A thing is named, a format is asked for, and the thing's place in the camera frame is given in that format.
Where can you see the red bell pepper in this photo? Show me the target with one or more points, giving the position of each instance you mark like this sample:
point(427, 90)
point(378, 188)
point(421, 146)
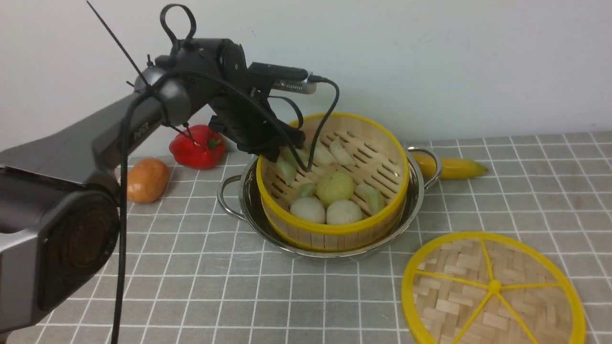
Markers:
point(198, 148)

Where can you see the green dumpling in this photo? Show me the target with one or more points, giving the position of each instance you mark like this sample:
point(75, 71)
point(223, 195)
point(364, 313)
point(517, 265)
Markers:
point(372, 197)
point(305, 190)
point(286, 171)

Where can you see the green round bun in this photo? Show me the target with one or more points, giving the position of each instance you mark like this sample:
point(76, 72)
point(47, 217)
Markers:
point(334, 186)

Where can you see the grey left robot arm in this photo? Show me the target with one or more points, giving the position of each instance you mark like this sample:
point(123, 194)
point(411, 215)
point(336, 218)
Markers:
point(63, 210)

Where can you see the yellow banana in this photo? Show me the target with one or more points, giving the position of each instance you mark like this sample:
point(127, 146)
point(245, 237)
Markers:
point(452, 169)

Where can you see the white round bun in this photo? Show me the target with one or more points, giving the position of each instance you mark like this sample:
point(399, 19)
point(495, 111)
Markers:
point(343, 212)
point(310, 209)

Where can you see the yellow rimmed bamboo steamer basket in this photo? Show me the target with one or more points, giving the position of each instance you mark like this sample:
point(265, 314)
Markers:
point(379, 161)

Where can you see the grey checked tablecloth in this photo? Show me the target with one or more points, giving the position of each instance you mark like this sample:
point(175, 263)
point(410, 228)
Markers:
point(198, 276)

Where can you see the white pleated dumpling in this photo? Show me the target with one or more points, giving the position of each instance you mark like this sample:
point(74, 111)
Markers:
point(341, 155)
point(321, 155)

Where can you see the stainless steel pot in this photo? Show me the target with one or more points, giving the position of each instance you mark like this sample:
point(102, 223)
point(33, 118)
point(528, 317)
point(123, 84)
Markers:
point(251, 212)

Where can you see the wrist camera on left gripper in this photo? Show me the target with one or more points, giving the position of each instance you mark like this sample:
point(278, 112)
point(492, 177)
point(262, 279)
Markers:
point(268, 77)

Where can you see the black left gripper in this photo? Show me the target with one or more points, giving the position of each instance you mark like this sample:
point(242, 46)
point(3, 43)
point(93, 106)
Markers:
point(252, 127)

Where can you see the yellow rimmed bamboo steamer lid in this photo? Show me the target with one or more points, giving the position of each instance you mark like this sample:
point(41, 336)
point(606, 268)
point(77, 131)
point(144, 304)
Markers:
point(486, 288)

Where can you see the brown potato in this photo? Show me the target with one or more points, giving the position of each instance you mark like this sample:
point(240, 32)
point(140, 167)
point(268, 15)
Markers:
point(147, 181)

